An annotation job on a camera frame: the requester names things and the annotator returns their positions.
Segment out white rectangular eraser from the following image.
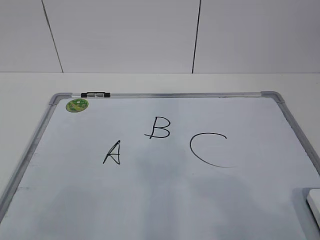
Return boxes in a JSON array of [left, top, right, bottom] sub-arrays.
[[307, 188, 320, 225]]

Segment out white framed whiteboard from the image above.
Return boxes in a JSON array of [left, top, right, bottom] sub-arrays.
[[0, 91, 320, 240]]

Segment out black silver hanging clip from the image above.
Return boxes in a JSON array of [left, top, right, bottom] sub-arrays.
[[80, 91, 111, 98]]

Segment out green round magnet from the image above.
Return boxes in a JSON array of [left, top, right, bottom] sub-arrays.
[[65, 98, 89, 113]]

